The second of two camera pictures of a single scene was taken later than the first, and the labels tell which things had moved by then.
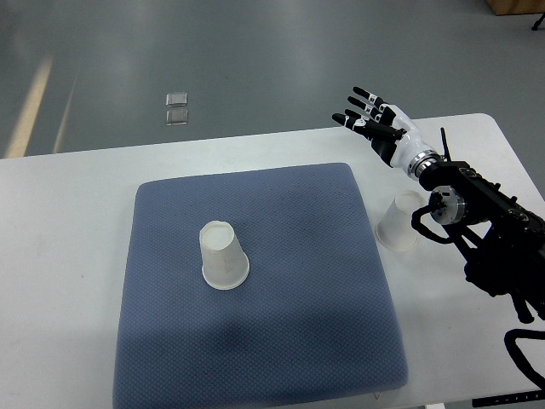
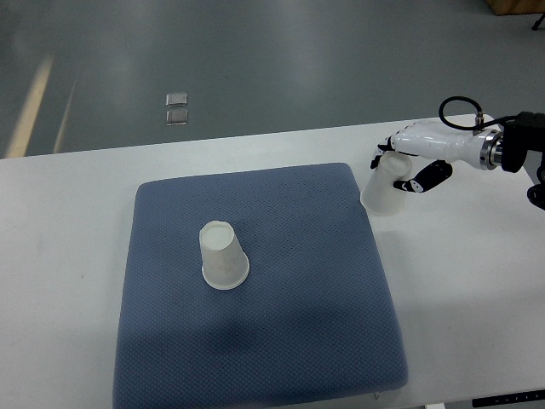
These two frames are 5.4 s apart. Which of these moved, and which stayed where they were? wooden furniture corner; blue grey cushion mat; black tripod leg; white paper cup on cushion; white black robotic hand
Moved: white black robotic hand
Stayed: white paper cup on cushion; wooden furniture corner; black tripod leg; blue grey cushion mat
